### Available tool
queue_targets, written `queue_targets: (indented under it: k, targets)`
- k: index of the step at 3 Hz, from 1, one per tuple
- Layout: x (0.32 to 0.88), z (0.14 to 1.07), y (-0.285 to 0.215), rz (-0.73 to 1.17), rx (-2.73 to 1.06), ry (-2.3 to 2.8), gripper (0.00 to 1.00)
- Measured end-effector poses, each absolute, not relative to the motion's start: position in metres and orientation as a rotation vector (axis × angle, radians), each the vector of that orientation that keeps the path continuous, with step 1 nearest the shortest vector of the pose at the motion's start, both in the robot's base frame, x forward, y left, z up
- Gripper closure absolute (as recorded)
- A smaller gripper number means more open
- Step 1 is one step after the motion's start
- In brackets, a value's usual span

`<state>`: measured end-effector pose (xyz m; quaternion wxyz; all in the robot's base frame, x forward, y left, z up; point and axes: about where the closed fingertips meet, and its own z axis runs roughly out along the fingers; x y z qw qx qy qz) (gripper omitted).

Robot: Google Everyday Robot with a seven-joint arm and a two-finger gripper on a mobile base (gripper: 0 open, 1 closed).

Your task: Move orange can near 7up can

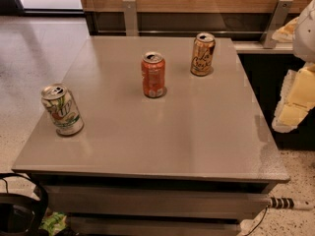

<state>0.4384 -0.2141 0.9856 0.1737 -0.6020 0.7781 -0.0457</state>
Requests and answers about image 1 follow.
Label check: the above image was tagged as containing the white green 7up can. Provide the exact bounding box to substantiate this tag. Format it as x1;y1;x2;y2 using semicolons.
41;84;84;136

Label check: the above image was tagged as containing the red orange soda can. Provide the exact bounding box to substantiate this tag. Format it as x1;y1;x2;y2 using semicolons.
141;51;165;98

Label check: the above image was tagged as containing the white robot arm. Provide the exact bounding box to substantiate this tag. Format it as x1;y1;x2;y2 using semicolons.
272;0;315;133

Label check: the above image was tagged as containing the grey table drawer cabinet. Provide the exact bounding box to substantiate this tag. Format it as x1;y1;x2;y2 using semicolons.
31;173;279;236

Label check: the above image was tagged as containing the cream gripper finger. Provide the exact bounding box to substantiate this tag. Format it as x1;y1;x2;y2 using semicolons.
272;63;315;133

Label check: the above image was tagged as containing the green snack bag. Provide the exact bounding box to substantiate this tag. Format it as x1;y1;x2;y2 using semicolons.
39;212;67;236

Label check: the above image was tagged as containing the metal bracket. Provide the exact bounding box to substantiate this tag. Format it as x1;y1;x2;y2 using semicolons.
122;0;139;36
260;0;292;49

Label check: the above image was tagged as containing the left metal bracket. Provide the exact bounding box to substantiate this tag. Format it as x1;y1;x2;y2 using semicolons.
122;0;139;36

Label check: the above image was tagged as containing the thin black cable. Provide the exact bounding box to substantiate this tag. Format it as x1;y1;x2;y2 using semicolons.
242;206;270;236

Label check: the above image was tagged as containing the right metal bracket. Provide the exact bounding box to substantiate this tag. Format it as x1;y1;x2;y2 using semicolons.
260;0;292;49

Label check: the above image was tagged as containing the striped black white handle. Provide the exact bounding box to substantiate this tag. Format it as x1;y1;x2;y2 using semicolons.
269;196;315;211

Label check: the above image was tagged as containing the tan LaCroix orange can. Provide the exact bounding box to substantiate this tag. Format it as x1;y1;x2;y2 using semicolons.
190;32;216;77

